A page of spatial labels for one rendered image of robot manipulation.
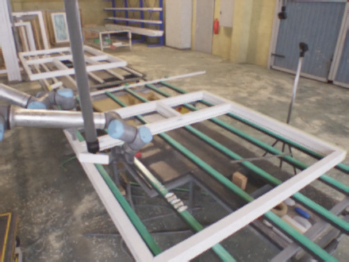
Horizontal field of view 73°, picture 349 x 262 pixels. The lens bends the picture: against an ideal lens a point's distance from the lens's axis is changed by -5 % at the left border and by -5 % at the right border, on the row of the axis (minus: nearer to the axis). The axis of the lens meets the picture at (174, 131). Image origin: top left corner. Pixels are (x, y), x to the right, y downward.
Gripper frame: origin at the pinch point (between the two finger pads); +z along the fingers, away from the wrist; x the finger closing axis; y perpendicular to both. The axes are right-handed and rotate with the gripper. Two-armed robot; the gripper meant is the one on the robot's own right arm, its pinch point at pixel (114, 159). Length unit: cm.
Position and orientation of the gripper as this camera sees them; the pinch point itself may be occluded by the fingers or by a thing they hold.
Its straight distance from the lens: 154.1
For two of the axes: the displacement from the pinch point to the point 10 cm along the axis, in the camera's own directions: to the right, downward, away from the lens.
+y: -2.0, -8.5, 4.9
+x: -7.3, -2.1, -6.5
